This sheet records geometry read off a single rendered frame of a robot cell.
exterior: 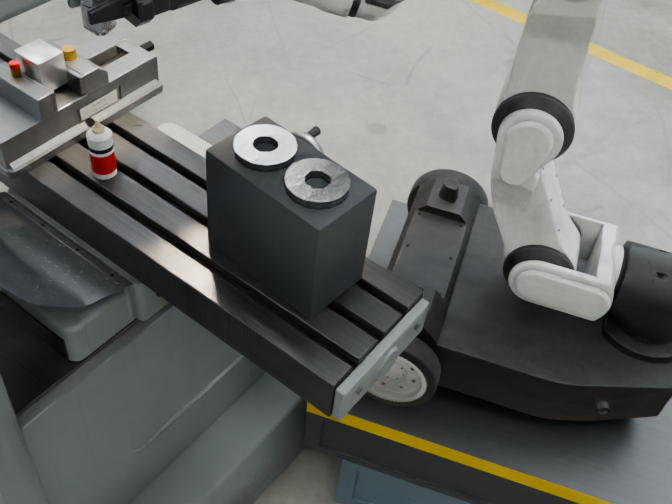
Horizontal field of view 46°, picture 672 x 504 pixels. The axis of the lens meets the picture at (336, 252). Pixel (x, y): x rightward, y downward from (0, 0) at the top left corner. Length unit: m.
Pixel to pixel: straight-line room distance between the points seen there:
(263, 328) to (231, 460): 0.76
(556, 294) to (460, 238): 0.29
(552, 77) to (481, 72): 2.07
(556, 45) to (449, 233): 0.61
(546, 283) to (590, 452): 0.39
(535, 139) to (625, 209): 1.62
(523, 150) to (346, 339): 0.49
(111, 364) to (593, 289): 0.91
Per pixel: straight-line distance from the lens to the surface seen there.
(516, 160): 1.45
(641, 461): 1.84
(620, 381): 1.71
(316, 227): 1.03
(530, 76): 1.41
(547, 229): 1.60
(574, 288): 1.63
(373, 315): 1.19
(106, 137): 1.34
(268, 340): 1.15
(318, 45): 3.47
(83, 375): 1.41
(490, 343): 1.67
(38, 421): 1.39
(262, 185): 1.09
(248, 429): 1.92
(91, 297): 1.29
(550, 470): 1.75
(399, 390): 1.71
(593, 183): 3.06
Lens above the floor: 1.85
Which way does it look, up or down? 46 degrees down
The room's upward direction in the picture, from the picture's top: 8 degrees clockwise
